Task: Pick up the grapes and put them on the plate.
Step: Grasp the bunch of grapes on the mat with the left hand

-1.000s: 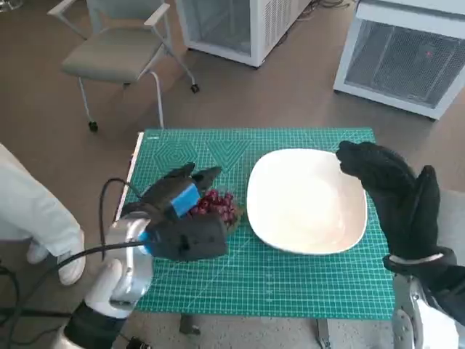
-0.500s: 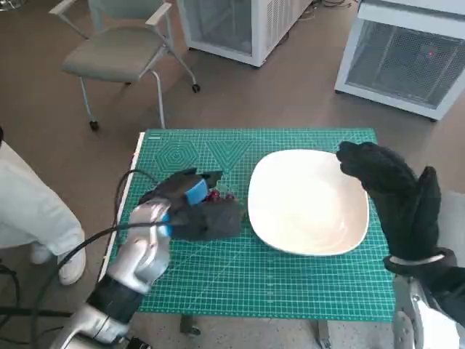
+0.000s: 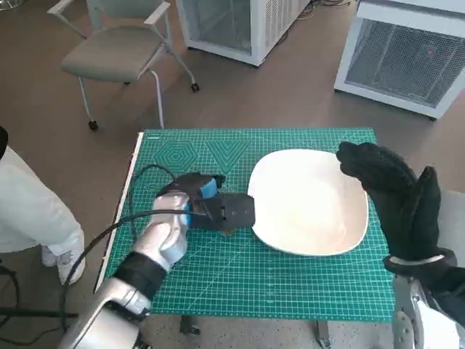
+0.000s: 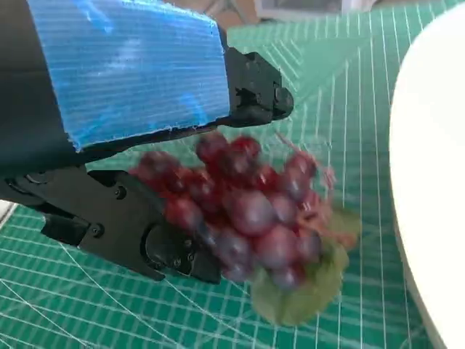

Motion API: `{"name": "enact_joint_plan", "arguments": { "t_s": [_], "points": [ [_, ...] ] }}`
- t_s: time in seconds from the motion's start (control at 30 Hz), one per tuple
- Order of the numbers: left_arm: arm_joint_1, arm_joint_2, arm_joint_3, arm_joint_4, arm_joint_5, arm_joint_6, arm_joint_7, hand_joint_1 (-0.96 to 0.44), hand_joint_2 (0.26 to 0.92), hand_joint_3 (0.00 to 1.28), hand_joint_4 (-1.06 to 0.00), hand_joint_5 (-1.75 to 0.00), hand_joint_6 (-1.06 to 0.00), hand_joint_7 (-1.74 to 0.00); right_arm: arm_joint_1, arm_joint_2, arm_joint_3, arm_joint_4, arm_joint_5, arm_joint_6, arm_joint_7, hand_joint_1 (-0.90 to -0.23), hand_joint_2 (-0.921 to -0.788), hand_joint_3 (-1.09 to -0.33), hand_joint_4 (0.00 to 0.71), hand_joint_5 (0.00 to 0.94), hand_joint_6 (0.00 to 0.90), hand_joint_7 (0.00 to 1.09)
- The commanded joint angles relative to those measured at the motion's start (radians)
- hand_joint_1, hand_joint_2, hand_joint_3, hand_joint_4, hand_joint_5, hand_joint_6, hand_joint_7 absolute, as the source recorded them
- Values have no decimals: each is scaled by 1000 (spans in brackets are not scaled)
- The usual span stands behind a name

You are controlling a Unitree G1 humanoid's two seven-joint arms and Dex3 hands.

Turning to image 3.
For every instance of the black knitted glove right hand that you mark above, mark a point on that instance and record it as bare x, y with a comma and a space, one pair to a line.
392, 181

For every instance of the black left hand blue tape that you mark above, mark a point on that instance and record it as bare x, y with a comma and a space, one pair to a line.
196, 185

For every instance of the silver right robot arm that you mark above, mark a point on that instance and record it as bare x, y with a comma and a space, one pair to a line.
428, 327

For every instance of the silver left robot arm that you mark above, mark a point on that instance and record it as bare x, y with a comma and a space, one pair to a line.
167, 236

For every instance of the white square plate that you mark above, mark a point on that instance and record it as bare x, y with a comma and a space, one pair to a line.
309, 203

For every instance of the green cutting mat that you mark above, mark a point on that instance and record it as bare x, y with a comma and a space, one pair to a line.
254, 283

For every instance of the white mesh cabinet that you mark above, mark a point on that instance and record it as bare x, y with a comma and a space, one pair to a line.
261, 22
399, 65

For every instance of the black table leg with caster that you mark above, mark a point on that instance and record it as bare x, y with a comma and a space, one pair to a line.
322, 334
189, 325

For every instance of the black floor bar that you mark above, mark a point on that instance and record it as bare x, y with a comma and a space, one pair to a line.
36, 312

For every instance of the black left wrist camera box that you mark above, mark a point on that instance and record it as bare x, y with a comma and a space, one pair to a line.
232, 212

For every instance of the grey chair with white frame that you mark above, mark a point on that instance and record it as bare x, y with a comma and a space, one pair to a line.
105, 54

